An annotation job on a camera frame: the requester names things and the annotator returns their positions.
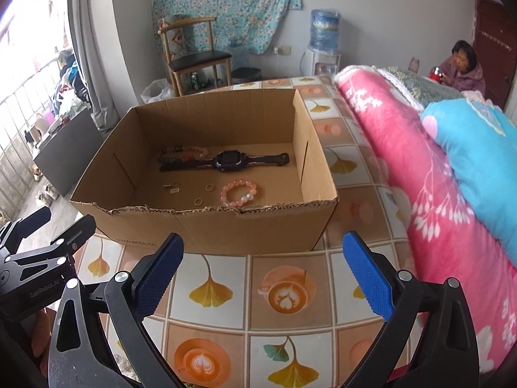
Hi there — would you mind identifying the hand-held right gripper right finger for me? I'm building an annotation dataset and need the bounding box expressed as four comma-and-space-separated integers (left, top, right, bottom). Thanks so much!
341, 230, 482, 388

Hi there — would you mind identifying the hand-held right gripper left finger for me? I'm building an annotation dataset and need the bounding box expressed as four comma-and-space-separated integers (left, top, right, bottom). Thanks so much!
46, 232, 187, 388

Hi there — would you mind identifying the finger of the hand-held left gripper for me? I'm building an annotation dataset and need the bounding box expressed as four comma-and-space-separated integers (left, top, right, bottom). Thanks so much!
16, 214, 98, 266
0, 207, 53, 256

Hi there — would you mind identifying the brown cardboard box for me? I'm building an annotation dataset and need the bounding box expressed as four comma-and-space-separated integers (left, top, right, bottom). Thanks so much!
69, 88, 339, 256

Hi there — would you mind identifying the pink beaded bracelet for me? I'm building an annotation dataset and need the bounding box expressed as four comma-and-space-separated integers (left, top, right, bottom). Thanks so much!
221, 180, 259, 207

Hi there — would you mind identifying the multicolored beaded bracelet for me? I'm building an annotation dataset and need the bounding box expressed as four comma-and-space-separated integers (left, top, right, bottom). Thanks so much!
158, 145, 211, 162

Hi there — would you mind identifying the purple smartwatch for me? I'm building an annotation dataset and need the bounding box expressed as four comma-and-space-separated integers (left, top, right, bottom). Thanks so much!
159, 150, 290, 174

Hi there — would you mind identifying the person's left hand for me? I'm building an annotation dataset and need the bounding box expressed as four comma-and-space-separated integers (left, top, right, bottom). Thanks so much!
30, 309, 56, 359

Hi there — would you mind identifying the dark grey cabinet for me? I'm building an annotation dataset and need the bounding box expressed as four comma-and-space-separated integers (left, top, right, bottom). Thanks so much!
34, 109, 110, 199

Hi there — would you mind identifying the metal window railing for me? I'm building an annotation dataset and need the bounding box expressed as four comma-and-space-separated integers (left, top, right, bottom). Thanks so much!
0, 59, 65, 215

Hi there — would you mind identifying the pink floral blanket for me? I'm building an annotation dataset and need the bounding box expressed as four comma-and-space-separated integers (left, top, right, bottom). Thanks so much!
334, 65, 517, 376

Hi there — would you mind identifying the pile of clothes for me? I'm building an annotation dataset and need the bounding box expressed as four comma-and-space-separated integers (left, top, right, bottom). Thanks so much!
57, 48, 91, 114

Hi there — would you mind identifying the light blue blanket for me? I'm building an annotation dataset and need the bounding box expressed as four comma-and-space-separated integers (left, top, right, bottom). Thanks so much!
420, 99, 517, 269

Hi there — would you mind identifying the clear plastic bag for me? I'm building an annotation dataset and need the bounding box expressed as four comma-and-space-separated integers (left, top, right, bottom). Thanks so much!
141, 79, 174, 103

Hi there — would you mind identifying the grey curtain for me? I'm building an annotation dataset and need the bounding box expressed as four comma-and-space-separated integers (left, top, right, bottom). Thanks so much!
69, 0, 122, 134

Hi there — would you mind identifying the grey patterned pillow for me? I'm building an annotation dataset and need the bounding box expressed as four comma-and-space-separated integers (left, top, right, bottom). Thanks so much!
377, 66, 465, 112

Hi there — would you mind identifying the wooden chair with dark seat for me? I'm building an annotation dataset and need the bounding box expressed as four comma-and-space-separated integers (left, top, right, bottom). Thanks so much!
158, 17, 233, 98

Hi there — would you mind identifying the dark trash bin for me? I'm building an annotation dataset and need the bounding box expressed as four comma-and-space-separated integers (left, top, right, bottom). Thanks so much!
231, 68, 263, 83

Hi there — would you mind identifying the white water dispenser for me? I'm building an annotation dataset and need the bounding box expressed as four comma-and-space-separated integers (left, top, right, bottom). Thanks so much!
303, 48, 341, 77

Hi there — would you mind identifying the dark red door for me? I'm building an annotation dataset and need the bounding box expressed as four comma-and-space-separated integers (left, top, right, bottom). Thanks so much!
472, 0, 517, 110

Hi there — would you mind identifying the teal floral wall cloth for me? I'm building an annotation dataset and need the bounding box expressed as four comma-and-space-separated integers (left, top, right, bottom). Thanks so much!
153, 0, 303, 55

